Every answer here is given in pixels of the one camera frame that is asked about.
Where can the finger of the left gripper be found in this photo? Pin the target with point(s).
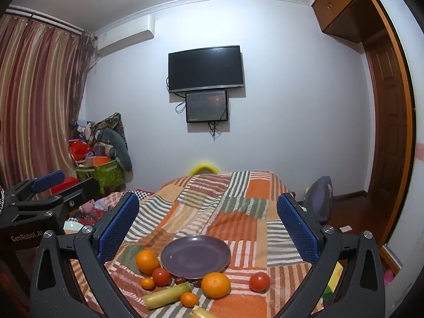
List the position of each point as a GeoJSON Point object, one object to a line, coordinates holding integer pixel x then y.
{"type": "Point", "coordinates": [49, 180]}
{"type": "Point", "coordinates": [69, 198]}

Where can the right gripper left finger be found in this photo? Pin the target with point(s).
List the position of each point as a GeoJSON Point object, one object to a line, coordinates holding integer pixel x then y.
{"type": "Point", "coordinates": [55, 291]}

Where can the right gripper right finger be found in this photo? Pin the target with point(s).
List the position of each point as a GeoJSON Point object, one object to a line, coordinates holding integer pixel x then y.
{"type": "Point", "coordinates": [360, 291]}

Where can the small mandarin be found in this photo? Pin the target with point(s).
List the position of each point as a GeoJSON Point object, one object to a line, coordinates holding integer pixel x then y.
{"type": "Point", "coordinates": [147, 284]}
{"type": "Point", "coordinates": [189, 300]}

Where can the large orange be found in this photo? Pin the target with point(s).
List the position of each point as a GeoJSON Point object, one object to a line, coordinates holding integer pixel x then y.
{"type": "Point", "coordinates": [147, 261]}
{"type": "Point", "coordinates": [216, 285]}

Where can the red tomato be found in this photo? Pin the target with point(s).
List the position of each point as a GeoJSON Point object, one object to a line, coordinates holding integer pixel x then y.
{"type": "Point", "coordinates": [259, 282]}
{"type": "Point", "coordinates": [161, 277]}

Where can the yellow corn cob long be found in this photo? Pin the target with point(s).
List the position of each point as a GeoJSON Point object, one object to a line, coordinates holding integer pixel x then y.
{"type": "Point", "coordinates": [167, 296]}

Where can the yellow corn cob short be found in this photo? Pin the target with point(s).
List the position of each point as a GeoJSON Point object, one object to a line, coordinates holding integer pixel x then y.
{"type": "Point", "coordinates": [199, 312]}

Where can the dark red grape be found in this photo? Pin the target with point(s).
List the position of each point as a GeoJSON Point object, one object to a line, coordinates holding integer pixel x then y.
{"type": "Point", "coordinates": [197, 283]}
{"type": "Point", "coordinates": [180, 280]}

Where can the red box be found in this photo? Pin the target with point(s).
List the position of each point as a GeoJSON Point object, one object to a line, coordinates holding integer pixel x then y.
{"type": "Point", "coordinates": [68, 182]}

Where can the white paper on floor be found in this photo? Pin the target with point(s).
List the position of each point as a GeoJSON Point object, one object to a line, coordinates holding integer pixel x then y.
{"type": "Point", "coordinates": [346, 229]}

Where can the green storage box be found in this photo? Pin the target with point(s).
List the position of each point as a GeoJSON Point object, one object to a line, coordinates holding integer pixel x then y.
{"type": "Point", "coordinates": [110, 176]}

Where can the purple blue backpack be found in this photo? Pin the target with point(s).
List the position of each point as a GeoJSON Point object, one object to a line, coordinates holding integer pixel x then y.
{"type": "Point", "coordinates": [318, 199]}

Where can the grey plush shark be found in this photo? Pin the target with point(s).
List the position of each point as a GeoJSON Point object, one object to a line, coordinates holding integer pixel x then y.
{"type": "Point", "coordinates": [112, 138]}

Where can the patterned dark cushion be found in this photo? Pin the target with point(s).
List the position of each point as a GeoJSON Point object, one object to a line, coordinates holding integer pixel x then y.
{"type": "Point", "coordinates": [113, 122]}

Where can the striped red curtain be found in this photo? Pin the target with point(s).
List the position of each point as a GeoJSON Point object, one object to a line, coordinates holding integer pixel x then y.
{"type": "Point", "coordinates": [43, 76]}

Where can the purple round plate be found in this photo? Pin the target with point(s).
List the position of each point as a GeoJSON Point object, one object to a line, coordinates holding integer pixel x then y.
{"type": "Point", "coordinates": [193, 257]}

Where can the striped patchwork bedspread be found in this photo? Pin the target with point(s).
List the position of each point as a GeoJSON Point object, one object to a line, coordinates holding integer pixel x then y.
{"type": "Point", "coordinates": [237, 207]}

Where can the yellow round object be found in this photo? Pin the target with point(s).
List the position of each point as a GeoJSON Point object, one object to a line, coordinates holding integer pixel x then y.
{"type": "Point", "coordinates": [204, 168]}

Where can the wooden door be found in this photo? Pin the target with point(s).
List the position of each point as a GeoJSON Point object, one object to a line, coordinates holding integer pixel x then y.
{"type": "Point", "coordinates": [391, 130]}

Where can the white air conditioner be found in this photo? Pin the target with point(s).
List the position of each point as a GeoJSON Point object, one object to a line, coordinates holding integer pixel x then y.
{"type": "Point", "coordinates": [125, 35]}

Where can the wooden overhead cabinet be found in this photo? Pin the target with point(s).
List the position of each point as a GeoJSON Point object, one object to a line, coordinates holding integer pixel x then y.
{"type": "Point", "coordinates": [352, 20]}

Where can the small black wall monitor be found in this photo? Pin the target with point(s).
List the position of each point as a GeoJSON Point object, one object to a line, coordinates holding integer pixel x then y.
{"type": "Point", "coordinates": [206, 106]}

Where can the black wall television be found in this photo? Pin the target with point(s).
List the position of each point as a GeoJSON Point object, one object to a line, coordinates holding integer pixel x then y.
{"type": "Point", "coordinates": [205, 69]}

